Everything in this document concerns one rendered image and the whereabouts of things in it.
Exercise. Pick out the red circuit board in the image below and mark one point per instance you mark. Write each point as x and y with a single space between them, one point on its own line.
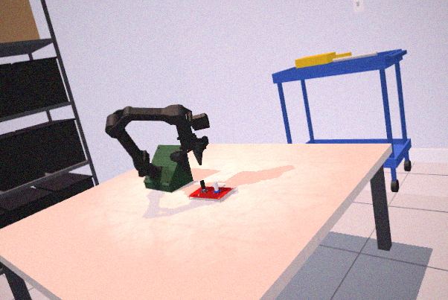
214 192

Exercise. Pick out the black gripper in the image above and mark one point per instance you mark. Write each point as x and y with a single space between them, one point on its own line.
180 157

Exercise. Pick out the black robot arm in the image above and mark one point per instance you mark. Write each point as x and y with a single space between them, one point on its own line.
172 114

